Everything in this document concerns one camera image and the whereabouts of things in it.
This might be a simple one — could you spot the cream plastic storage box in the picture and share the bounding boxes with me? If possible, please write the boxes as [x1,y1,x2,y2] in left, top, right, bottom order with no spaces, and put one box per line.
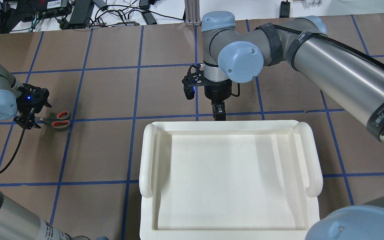
[139,120,323,240]

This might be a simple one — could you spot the aluminium frame post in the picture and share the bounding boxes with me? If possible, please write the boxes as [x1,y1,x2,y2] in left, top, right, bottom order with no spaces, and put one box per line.
[184,0,202,26]

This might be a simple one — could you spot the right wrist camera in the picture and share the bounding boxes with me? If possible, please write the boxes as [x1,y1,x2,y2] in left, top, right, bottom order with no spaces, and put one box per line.
[182,64,204,100]

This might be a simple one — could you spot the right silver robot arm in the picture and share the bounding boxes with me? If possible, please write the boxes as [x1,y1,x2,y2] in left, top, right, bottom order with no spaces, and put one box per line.
[202,11,384,240]

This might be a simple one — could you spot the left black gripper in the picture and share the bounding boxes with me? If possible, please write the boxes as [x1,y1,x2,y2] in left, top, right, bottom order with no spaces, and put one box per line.
[14,84,52,130]

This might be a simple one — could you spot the black power adapter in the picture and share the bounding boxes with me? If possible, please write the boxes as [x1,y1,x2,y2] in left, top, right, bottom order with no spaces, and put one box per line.
[68,0,94,29]

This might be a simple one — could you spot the grey orange scissors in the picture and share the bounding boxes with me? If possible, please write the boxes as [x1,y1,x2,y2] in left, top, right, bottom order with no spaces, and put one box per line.
[35,111,71,130]

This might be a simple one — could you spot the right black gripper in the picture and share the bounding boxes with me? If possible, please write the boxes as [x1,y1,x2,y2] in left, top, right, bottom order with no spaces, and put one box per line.
[204,82,231,121]

